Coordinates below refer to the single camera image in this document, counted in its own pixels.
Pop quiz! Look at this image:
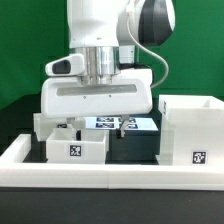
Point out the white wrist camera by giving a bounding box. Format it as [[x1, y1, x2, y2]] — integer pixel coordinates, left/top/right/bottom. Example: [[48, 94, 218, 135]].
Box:
[[45, 53, 85, 77]]

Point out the white marker tag sheet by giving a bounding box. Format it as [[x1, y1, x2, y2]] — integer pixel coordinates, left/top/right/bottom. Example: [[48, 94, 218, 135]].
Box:
[[85, 117, 158, 131]]

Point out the white U-shaped table fence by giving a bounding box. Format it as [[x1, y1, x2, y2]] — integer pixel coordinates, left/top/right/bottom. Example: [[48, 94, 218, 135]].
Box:
[[0, 134, 224, 191]]

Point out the white drawer tray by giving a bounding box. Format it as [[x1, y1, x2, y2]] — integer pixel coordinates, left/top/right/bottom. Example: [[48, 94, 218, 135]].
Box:
[[46, 128, 109, 164], [33, 113, 86, 141]]

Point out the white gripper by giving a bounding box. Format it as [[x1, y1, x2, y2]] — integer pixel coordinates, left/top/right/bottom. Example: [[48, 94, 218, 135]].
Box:
[[41, 69, 152, 138]]

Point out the white front drawer tray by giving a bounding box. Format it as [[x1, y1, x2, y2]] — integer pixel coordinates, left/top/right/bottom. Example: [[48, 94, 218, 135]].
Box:
[[46, 128, 109, 164]]

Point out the white drawer cabinet box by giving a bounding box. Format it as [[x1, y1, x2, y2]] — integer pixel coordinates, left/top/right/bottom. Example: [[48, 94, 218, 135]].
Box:
[[156, 95, 224, 167]]

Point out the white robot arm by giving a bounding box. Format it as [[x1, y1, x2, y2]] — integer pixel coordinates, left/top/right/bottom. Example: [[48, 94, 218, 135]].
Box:
[[41, 0, 175, 119]]

